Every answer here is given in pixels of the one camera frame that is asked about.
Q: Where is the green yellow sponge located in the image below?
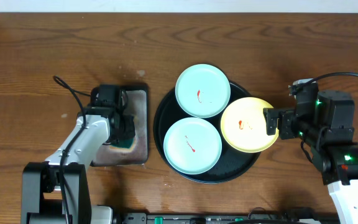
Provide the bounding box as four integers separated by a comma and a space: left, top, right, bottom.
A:
109, 138, 135, 151

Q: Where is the round black tray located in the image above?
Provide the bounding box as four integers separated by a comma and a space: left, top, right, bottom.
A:
153, 89, 260, 184

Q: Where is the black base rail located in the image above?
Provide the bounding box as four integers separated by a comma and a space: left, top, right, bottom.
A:
112, 212, 340, 224

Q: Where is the yellow plate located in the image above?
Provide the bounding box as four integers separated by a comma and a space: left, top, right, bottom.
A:
220, 97, 278, 153

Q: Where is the light blue plate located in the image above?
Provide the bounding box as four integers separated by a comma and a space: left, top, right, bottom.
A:
163, 118, 223, 175
175, 64, 231, 118

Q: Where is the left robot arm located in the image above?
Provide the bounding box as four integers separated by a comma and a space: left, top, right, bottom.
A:
21, 106, 135, 223

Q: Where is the rectangular black soapy tray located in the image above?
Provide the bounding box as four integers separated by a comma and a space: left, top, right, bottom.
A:
91, 83, 149, 167

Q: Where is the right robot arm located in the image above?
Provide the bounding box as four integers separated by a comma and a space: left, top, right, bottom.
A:
263, 90, 358, 223

